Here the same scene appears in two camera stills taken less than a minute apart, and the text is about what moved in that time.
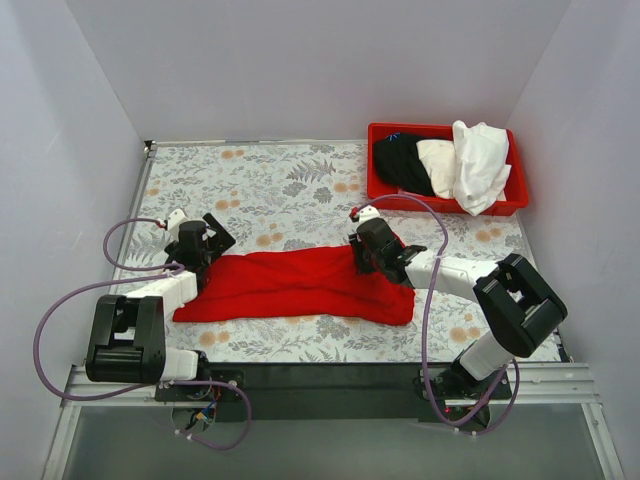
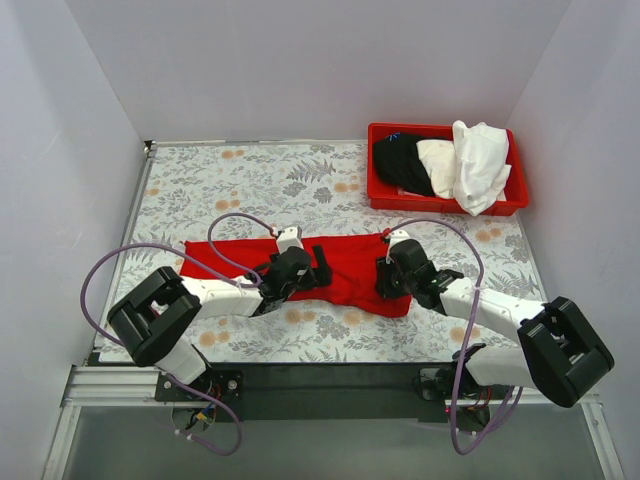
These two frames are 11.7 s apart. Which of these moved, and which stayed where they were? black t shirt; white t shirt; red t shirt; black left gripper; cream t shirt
Moved: black left gripper; red t shirt
Stayed: black t shirt; cream t shirt; white t shirt
